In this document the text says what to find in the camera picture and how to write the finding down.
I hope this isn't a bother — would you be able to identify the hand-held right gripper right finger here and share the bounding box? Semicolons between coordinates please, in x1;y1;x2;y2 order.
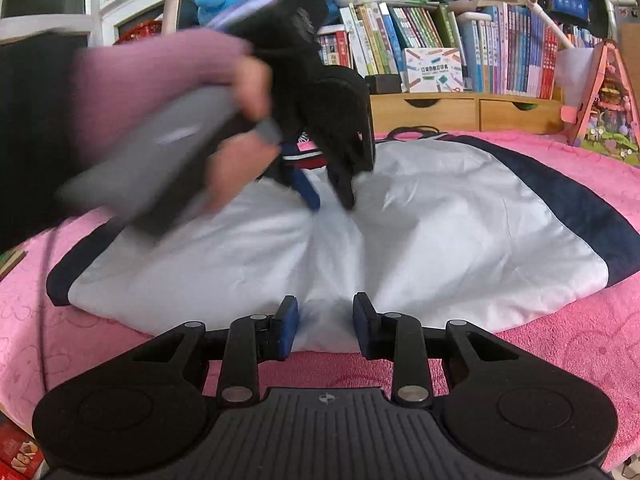
352;292;521;408

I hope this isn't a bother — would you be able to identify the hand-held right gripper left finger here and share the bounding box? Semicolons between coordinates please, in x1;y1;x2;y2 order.
132;295;301;408

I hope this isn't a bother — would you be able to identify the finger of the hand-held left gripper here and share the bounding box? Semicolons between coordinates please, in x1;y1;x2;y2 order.
264;142;322;212
325;165;362;212

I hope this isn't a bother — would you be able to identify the white navy jacket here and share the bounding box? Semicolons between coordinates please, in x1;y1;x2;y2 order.
46;130;640;353

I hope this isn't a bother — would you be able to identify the person's left forearm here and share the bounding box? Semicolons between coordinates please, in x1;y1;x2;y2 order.
67;27;253;131

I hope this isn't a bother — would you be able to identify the person's left hand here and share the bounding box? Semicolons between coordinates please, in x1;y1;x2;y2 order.
205;54;280;212

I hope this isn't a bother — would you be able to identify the black power adapter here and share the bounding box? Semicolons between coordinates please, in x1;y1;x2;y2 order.
365;74;402;95

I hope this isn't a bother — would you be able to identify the white printed box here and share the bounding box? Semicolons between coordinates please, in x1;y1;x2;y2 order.
401;47;466;93

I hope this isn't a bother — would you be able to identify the wooden drawer organizer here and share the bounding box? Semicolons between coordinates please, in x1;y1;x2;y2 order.
369;91;566;135

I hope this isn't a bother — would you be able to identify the large blue whale plush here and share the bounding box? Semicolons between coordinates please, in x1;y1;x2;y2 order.
195;0;301;26

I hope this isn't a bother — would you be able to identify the tan board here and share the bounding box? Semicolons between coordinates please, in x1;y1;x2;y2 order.
162;0;183;36

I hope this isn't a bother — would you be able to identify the small red plastic basket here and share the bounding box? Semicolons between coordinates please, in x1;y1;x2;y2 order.
114;19;166;46

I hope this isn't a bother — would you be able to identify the pink printed blanket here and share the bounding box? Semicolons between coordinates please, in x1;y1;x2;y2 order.
0;127;640;471

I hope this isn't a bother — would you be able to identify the white tube lamp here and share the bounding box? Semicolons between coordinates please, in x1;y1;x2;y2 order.
455;0;576;51

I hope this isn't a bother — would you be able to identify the pink triangular toy house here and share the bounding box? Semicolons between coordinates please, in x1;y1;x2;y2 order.
560;39;640;167

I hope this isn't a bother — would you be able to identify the person's black torso clothing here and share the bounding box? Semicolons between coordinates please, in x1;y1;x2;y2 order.
0;30;101;253

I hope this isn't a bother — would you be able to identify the white pipe rack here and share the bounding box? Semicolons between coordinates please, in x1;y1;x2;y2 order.
605;0;640;41

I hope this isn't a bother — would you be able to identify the red printed box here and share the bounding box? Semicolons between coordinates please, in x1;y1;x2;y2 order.
0;412;42;480

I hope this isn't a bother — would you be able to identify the brown cardboard box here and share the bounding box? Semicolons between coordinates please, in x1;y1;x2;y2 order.
620;22;640;61

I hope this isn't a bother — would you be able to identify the coiled black cable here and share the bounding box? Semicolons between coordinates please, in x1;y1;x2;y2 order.
385;126;448;142

